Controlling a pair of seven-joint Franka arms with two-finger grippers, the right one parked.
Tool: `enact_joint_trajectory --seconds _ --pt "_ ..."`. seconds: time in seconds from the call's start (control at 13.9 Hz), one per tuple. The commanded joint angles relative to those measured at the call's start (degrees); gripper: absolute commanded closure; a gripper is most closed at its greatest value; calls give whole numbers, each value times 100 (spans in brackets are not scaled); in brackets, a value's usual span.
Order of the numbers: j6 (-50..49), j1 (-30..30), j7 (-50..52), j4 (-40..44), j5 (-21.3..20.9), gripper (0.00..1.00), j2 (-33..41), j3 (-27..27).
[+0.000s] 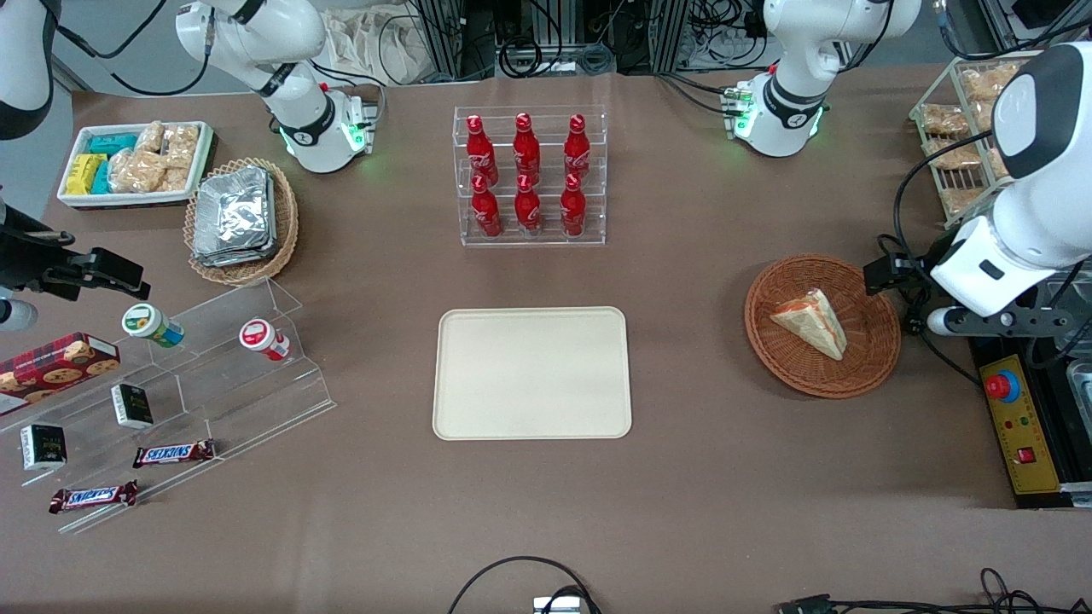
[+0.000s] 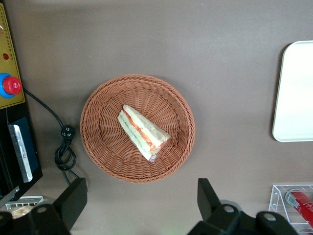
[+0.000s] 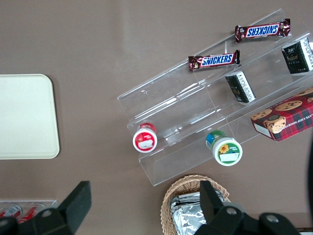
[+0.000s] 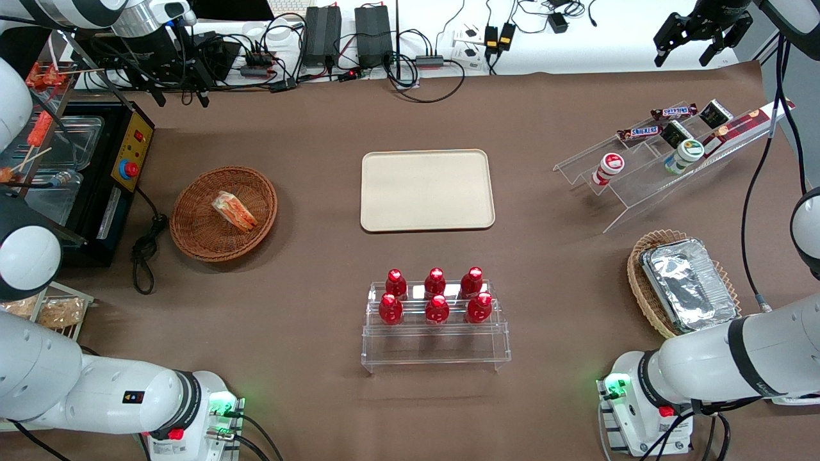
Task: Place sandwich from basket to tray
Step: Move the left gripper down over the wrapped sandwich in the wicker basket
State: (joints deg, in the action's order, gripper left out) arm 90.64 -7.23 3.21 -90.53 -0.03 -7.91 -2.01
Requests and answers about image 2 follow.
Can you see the round brown wicker basket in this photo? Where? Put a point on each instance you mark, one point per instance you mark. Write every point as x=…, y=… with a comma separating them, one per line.
x=107, y=137

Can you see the bagged rice cracker snack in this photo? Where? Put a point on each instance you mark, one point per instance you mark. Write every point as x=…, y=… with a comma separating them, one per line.
x=20, y=211

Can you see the triangular sandwich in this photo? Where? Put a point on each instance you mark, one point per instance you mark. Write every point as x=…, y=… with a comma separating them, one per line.
x=141, y=132

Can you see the black yellow control box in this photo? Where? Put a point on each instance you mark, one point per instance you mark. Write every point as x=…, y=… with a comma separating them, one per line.
x=14, y=147

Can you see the clear plastic food container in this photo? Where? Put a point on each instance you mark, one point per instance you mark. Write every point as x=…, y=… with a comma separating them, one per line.
x=22, y=154

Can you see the clear acrylic bottle rack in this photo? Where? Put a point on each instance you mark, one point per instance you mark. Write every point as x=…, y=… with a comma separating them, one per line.
x=278, y=200

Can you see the red cola bottle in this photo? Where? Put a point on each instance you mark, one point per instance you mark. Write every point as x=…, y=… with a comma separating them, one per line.
x=302, y=203

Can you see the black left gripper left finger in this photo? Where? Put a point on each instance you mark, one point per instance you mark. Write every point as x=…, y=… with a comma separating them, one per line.
x=71, y=200

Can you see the cream rectangular tray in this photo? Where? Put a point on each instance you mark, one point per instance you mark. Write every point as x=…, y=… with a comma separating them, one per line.
x=296, y=93

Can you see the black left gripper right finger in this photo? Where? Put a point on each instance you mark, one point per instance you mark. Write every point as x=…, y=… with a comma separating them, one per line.
x=207, y=198

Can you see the red emergency stop button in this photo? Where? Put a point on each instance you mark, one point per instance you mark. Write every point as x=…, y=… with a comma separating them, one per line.
x=10, y=85

